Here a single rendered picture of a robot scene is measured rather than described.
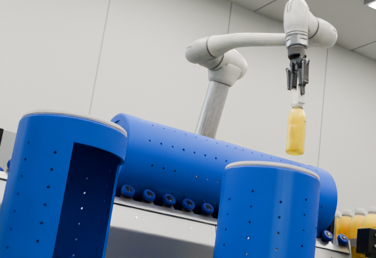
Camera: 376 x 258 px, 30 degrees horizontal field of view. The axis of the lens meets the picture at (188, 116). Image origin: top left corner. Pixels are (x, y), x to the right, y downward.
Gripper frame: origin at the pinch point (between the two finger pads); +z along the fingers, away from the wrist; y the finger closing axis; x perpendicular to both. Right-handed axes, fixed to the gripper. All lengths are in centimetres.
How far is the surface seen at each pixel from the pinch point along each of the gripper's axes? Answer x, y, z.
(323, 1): 193, -231, -190
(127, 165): -73, 9, 39
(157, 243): -61, 7, 62
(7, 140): -79, -155, -7
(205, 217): -42, 5, 52
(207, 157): -44, 9, 32
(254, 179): -52, 52, 49
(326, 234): 10, 2, 53
